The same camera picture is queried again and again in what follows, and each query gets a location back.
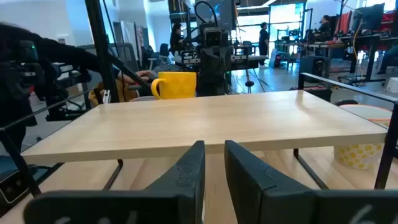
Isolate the black diagonal frame brace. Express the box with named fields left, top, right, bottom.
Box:
left=105, top=53, right=154, bottom=93

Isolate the black frame post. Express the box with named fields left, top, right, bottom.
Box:
left=84, top=0, right=121, bottom=104

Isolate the mustard fabric bundle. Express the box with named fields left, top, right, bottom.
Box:
left=88, top=79, right=139, bottom=106

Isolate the dark background workbench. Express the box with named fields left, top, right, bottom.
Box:
left=181, top=46, right=269, bottom=72

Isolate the light wood shelf riser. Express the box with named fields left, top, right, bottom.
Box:
left=21, top=90, right=388, bottom=191

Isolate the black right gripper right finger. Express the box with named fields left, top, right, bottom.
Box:
left=224, top=139, right=398, bottom=224

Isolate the black table frame rail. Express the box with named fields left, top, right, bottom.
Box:
left=297, top=72, right=398, bottom=190
left=0, top=90, right=96, bottom=200

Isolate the yellow cable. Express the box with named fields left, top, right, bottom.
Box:
left=351, top=17, right=364, bottom=80

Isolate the black box white outline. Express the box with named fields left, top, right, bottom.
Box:
left=0, top=167, right=35, bottom=217

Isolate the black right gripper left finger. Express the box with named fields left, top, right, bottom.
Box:
left=23, top=139, right=206, bottom=224

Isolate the white mug yellow pattern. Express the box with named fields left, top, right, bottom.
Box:
left=333, top=104, right=393, bottom=170

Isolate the dark monitor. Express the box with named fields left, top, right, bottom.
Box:
left=353, top=2, right=386, bottom=32
left=195, top=0, right=238, bottom=32

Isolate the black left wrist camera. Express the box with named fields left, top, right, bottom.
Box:
left=203, top=27, right=223, bottom=47

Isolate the black equipment box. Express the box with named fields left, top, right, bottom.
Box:
left=298, top=55, right=326, bottom=76

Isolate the dark office chair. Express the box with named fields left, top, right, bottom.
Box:
left=158, top=42, right=171, bottom=65

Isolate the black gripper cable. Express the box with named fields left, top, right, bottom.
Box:
left=193, top=1, right=219, bottom=30

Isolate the black background desk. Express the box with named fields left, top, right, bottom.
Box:
left=306, top=32, right=398, bottom=83

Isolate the person's hand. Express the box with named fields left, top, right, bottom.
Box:
left=117, top=70, right=158, bottom=85

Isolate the red cloth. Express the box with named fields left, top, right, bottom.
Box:
left=335, top=11, right=353, bottom=35

